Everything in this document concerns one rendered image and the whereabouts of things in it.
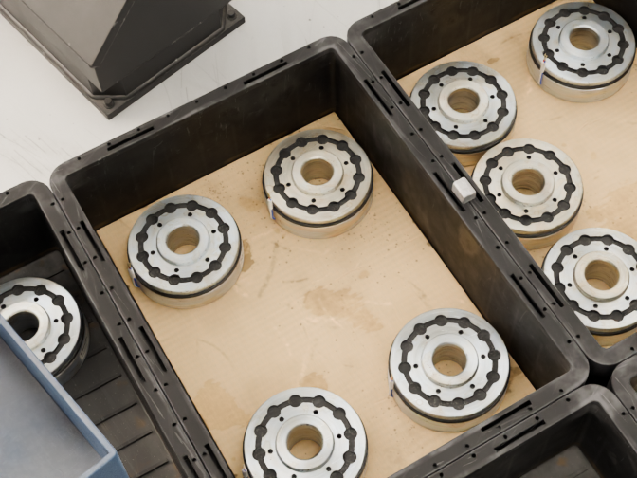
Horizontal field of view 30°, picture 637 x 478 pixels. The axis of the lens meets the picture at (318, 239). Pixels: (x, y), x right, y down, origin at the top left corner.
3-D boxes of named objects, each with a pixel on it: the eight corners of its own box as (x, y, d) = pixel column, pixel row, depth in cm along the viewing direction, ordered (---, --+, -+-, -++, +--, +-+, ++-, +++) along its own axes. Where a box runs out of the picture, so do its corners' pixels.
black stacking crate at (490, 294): (73, 239, 114) (45, 176, 104) (339, 106, 120) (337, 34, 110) (275, 604, 97) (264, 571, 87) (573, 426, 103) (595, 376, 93)
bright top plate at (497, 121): (391, 89, 115) (391, 86, 115) (480, 48, 117) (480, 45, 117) (445, 166, 111) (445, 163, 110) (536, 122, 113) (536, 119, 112)
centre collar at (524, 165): (489, 181, 109) (489, 177, 109) (528, 153, 111) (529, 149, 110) (525, 217, 107) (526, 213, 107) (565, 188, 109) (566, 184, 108)
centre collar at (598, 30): (547, 38, 117) (548, 34, 117) (584, 14, 118) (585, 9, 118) (582, 70, 115) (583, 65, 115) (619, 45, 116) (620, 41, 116)
